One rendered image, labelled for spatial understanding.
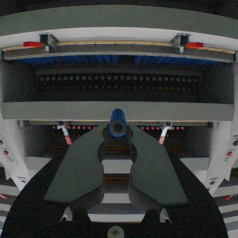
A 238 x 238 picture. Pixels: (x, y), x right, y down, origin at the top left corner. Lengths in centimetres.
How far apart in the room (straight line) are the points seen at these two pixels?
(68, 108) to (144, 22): 24
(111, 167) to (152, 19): 39
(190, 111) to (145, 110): 11
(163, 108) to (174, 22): 18
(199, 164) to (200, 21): 40
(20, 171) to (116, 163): 33
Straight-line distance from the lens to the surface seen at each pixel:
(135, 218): 77
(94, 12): 29
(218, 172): 58
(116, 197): 59
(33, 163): 51
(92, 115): 32
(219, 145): 48
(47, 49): 32
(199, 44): 25
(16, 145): 48
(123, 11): 29
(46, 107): 36
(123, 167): 44
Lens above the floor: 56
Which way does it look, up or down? 30 degrees up
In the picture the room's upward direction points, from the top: 179 degrees counter-clockwise
